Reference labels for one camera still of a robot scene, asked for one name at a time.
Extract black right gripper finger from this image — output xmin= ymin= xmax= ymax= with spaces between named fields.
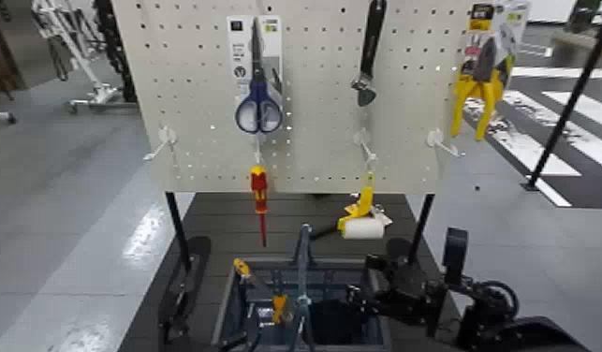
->
xmin=363 ymin=254 xmax=399 ymax=286
xmin=345 ymin=286 xmax=396 ymax=316

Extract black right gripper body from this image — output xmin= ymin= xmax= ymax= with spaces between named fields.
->
xmin=386 ymin=265 xmax=450 ymax=327

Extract grey blue plastic crate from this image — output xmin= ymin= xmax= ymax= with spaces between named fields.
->
xmin=212 ymin=256 xmax=392 ymax=352

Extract grey metal bar clamp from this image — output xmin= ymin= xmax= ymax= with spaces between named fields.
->
xmin=290 ymin=223 xmax=316 ymax=352

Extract red yellow screwdriver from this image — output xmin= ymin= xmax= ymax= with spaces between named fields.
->
xmin=249 ymin=164 xmax=270 ymax=248

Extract white perforated pegboard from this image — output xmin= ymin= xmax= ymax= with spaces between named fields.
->
xmin=110 ymin=0 xmax=478 ymax=196

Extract black slanted pole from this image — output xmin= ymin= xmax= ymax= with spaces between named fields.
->
xmin=521 ymin=14 xmax=602 ymax=193

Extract grey concrete block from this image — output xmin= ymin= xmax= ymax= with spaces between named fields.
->
xmin=551 ymin=0 xmax=602 ymax=70

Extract white wheeled cart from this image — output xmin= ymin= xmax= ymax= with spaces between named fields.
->
xmin=31 ymin=0 xmax=135 ymax=115

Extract black rack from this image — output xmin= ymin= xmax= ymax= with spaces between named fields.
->
xmin=93 ymin=0 xmax=138 ymax=104

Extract brown wooden furniture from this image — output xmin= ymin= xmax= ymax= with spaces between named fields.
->
xmin=0 ymin=0 xmax=26 ymax=95

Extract yellow handled paint roller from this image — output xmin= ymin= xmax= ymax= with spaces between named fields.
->
xmin=335 ymin=171 xmax=394 ymax=241

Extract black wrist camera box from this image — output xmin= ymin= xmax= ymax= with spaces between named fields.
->
xmin=442 ymin=227 xmax=470 ymax=287

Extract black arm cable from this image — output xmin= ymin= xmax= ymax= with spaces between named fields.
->
xmin=479 ymin=279 xmax=521 ymax=316

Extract black handled brass scraper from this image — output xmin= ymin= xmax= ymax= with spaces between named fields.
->
xmin=231 ymin=257 xmax=262 ymax=352

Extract blue handled carded scissors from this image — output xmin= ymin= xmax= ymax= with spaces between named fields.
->
xmin=226 ymin=14 xmax=285 ymax=135

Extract black handled adjustable wrench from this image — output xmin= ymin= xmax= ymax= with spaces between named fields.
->
xmin=350 ymin=0 xmax=388 ymax=108

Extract yellow handled packaged pliers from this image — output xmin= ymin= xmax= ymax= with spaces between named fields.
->
xmin=449 ymin=0 xmax=532 ymax=142

